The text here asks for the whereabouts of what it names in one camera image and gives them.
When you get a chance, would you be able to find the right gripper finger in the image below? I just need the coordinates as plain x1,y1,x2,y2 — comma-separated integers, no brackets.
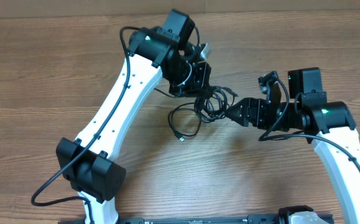
225,105,245,120
230,117,249,127

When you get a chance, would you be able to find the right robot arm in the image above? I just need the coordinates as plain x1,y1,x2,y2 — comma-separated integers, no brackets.
226,67,360,223

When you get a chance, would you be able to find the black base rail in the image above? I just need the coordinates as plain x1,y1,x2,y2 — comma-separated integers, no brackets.
58,213,335,224

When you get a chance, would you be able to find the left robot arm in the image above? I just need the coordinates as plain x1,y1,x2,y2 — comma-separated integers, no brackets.
56,10,210,223

